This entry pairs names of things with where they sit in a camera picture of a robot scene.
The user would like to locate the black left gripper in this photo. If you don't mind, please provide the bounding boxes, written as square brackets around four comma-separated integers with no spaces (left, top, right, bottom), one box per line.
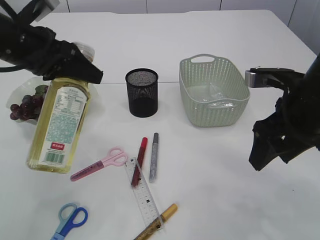
[0,24,103,84]

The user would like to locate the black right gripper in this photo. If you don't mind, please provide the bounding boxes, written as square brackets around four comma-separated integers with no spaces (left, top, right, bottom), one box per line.
[249,90,320,171]

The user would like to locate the yellow tea drink bottle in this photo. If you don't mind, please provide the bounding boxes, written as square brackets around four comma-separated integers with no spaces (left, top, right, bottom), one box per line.
[26,77,91,174]

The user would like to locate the purple artificial grape bunch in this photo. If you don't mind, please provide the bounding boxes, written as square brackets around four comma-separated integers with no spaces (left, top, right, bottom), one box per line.
[9,84,49,121]

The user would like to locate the clear plastic sheet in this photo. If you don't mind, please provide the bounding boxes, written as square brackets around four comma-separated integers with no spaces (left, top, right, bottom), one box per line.
[199,83,236,108]

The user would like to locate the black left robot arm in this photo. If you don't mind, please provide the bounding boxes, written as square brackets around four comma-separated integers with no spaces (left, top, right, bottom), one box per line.
[0,14,103,84]

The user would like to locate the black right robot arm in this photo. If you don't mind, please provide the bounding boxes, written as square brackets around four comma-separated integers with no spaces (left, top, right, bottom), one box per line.
[245,57,320,171]

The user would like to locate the green woven plastic basket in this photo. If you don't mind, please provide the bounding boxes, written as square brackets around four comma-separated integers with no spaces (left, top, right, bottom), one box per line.
[179,53,250,128]

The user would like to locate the black mesh pen holder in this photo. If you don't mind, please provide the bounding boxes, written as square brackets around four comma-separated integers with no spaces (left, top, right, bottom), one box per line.
[125,68,159,118]

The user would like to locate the grey glitter pen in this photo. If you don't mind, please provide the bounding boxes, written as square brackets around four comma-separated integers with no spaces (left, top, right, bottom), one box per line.
[149,132,159,183]

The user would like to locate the gold marker pen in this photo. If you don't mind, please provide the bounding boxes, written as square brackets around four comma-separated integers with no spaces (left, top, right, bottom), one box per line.
[134,203,178,240]

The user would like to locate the red marker pen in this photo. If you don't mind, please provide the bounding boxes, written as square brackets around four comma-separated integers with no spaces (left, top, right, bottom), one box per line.
[131,137,148,188]

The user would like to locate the clear plastic ruler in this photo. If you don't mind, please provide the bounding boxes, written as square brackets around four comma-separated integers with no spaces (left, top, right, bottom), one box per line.
[124,157,160,227]

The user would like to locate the pink scissors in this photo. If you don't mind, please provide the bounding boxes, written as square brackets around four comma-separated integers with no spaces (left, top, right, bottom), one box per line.
[70,147,128,182]

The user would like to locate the blue scissors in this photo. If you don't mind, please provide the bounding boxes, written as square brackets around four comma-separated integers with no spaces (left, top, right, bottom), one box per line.
[51,203,88,240]

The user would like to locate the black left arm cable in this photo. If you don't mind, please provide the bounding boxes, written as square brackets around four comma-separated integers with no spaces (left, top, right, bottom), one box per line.
[0,63,26,74]

